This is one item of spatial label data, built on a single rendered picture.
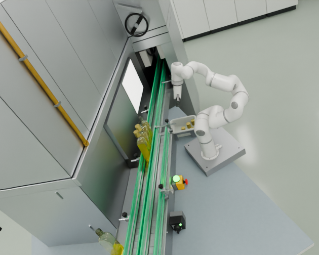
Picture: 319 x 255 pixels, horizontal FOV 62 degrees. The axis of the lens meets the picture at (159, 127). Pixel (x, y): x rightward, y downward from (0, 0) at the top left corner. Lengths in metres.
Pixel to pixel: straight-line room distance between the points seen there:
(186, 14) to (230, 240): 4.44
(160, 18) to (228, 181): 1.50
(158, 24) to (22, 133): 1.68
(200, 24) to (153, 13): 3.03
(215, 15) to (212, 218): 4.31
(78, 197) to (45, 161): 0.30
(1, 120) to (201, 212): 1.20
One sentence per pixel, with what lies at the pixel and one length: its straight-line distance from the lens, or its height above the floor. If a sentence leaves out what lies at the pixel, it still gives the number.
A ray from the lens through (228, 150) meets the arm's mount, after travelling 1.92.
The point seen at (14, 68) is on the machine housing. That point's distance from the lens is 1.24.
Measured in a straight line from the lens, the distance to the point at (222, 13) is 5.46.
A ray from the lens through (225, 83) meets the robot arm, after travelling 1.55.
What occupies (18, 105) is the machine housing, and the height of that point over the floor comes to 1.82.
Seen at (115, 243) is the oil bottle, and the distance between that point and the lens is 1.54.
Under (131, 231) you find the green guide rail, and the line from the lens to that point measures 1.62.
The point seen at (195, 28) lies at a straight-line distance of 5.51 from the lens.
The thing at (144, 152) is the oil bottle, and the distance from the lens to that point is 1.87.
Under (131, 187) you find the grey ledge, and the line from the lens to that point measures 1.86.
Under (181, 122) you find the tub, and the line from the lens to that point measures 2.27.
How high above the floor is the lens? 2.21
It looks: 38 degrees down
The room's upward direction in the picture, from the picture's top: 25 degrees counter-clockwise
